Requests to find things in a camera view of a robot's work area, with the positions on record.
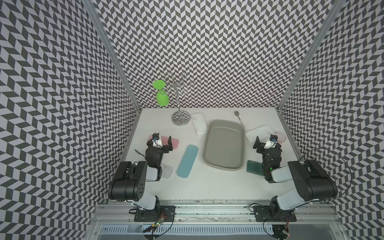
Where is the pink pencil case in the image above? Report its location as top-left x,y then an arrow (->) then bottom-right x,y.
147,135 -> 180,150

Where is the translucent clear pencil case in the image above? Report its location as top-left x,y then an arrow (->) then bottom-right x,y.
161,163 -> 174,180

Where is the light blue pencil case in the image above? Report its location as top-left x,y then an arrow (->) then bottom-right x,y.
177,145 -> 199,179

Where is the grey storage box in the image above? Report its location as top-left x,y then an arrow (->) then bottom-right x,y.
203,120 -> 245,171

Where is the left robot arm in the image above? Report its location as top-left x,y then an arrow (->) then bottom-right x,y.
108,133 -> 176,223

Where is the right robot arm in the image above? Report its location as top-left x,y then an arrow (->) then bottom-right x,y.
253,135 -> 338,223

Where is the translucent white pencil case right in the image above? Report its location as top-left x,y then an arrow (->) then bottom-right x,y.
246,125 -> 275,144

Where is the dark green pencil case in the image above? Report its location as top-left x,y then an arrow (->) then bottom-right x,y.
246,161 -> 264,176

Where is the chrome cup rack stand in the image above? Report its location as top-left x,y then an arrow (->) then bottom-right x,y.
165,72 -> 193,127

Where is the green plastic wine glass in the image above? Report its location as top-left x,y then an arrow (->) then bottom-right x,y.
153,80 -> 169,107

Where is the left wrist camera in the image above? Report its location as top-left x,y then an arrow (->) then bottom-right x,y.
152,133 -> 163,148

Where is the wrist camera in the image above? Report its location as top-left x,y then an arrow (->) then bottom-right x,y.
264,135 -> 278,149
152,133 -> 163,148

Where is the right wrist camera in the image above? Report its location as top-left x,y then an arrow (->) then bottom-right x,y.
264,135 -> 278,149

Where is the metal spoon patterned handle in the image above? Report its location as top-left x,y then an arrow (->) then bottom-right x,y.
234,111 -> 245,128

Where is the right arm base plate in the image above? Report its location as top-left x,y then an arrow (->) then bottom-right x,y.
253,206 -> 297,223

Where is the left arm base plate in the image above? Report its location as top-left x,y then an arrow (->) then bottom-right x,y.
134,206 -> 176,223

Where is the aluminium front rail frame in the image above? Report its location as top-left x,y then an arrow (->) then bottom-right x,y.
84,200 -> 349,240

